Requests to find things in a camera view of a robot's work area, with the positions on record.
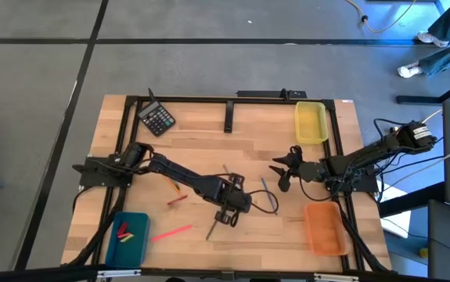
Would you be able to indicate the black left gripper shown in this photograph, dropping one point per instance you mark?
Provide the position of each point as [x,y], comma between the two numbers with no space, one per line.
[232,197]

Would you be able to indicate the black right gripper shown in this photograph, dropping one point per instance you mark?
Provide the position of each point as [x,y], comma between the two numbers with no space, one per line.
[311,171]

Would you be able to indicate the blue pencil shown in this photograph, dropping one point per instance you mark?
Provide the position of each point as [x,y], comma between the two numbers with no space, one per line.
[264,185]

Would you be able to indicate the red crayon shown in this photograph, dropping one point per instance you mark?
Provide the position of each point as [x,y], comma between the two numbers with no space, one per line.
[177,199]

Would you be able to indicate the pink pen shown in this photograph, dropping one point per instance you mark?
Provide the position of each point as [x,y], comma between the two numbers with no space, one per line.
[171,233]

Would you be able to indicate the short green pencil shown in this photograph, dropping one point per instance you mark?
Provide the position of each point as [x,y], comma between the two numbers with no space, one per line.
[177,186]

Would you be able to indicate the orange pencil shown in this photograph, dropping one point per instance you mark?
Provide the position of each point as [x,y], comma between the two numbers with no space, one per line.
[173,184]

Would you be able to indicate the yellow eraser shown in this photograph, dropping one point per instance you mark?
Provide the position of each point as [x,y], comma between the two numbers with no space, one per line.
[127,238]

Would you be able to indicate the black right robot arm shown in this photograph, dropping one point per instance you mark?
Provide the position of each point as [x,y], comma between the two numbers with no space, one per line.
[365,154]

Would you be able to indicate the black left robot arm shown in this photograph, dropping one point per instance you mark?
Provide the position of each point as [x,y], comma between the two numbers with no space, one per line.
[177,172]

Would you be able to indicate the yellow plastic bin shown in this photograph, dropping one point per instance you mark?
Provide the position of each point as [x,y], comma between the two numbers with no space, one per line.
[311,123]

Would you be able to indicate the orange plastic bin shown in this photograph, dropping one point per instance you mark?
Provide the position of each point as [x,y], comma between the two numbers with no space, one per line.
[326,229]

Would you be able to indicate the blue-green plastic bin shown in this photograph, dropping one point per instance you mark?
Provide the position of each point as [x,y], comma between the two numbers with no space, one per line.
[130,254]

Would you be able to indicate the red eraser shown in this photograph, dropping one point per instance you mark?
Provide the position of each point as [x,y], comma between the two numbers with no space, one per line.
[123,228]

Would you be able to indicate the white paper sheet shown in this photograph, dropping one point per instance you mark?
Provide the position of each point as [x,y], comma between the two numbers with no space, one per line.
[398,223]

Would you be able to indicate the black desk calculator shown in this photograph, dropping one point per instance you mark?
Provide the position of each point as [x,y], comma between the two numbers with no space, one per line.
[156,118]

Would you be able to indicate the black desk leg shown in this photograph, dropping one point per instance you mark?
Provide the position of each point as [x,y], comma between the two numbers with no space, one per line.
[416,100]
[408,201]

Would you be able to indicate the person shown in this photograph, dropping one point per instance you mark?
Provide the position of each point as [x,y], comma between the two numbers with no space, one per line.
[447,56]

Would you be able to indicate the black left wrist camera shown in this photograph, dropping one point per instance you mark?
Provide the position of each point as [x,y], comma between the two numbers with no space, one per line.
[237,181]

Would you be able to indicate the black frame stub bar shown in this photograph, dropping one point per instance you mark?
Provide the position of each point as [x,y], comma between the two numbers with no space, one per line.
[229,117]

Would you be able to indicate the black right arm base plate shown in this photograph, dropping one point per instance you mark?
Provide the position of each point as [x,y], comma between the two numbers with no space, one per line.
[367,187]

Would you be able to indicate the silver gantry bracket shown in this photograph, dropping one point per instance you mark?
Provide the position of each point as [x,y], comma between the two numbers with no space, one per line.
[119,273]
[336,277]

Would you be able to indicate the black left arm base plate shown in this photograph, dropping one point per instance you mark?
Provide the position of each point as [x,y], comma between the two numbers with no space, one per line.
[91,176]

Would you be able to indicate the black gantry frame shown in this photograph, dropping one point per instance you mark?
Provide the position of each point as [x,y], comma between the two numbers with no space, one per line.
[52,274]

